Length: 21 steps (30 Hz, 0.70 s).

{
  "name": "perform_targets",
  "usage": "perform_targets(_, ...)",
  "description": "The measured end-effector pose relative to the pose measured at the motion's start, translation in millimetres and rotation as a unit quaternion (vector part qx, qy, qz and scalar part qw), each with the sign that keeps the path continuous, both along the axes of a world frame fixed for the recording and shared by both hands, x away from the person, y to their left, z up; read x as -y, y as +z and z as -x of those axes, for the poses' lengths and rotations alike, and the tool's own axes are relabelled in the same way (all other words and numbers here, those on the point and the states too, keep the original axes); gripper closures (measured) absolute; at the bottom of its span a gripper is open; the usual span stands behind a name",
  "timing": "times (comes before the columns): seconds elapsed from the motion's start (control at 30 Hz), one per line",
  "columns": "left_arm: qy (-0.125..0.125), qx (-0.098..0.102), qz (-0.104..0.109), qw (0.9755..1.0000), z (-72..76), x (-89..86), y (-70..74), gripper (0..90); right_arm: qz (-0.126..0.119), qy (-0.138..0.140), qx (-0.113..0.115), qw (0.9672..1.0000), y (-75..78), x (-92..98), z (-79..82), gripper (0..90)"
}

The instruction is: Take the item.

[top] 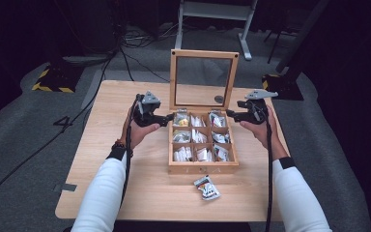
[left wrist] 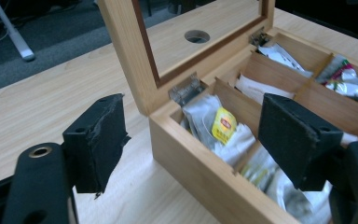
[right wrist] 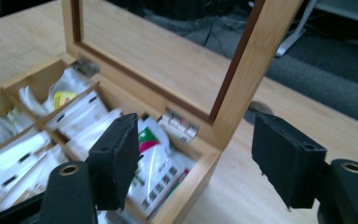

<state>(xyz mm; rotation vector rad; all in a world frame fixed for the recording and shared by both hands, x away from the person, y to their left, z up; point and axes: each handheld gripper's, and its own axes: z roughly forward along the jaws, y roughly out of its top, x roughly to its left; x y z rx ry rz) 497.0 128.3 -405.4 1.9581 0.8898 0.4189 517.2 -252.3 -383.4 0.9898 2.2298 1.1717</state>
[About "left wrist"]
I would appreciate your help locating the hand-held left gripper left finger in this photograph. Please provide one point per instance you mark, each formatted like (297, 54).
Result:
(98, 146)

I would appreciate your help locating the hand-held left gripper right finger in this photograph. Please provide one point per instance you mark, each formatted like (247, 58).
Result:
(295, 140)

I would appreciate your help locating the yellow label tea sachet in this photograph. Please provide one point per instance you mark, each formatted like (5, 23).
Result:
(223, 125)

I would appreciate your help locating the wooden tea box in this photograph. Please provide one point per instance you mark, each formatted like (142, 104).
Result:
(195, 174)

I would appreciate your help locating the white metal stand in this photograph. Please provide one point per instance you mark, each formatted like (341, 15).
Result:
(15, 37)

